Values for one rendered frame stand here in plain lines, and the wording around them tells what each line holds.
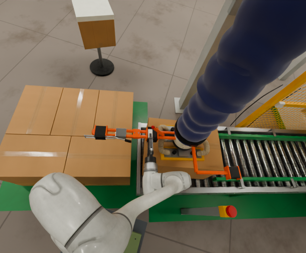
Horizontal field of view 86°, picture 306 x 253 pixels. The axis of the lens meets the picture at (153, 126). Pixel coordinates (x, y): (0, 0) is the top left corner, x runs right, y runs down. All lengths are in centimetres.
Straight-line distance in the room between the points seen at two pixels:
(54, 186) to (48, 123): 145
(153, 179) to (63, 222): 59
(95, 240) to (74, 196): 13
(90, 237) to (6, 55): 345
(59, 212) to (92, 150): 123
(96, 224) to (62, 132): 143
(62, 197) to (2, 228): 196
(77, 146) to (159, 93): 159
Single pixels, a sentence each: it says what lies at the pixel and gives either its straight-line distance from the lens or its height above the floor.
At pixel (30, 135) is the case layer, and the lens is 198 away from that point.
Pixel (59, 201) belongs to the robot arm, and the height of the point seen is 163.
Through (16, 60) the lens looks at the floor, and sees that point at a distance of 359.
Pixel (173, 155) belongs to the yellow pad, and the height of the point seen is 98.
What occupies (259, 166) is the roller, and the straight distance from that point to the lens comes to 215.
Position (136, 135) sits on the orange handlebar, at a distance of 114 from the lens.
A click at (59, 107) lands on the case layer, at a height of 54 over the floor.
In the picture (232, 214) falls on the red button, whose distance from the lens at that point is 129.
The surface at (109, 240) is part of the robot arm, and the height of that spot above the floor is 162.
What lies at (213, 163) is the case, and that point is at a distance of 138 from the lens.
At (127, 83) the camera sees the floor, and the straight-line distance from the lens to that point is 287.
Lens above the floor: 215
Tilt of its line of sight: 62 degrees down
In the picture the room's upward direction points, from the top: 17 degrees clockwise
